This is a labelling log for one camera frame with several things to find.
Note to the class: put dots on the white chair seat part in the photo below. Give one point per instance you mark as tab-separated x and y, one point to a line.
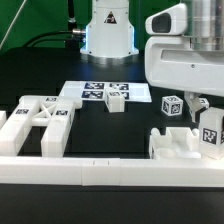
176	143

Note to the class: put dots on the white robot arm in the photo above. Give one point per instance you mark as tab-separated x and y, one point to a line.
110	36

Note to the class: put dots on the black vertical post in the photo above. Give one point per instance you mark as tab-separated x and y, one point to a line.
71	12

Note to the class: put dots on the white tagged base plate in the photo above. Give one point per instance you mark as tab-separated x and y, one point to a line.
95	91

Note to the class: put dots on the white front fence bar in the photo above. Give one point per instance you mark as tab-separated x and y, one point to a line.
112	172

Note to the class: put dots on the white chair back frame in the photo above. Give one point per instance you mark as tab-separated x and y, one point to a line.
55	113

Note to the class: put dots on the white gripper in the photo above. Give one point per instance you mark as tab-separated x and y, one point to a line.
185	51

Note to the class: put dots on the white left fence bar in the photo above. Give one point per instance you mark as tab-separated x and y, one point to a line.
2	118

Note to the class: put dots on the white fence bar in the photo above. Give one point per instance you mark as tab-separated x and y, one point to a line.
2	118
112	172

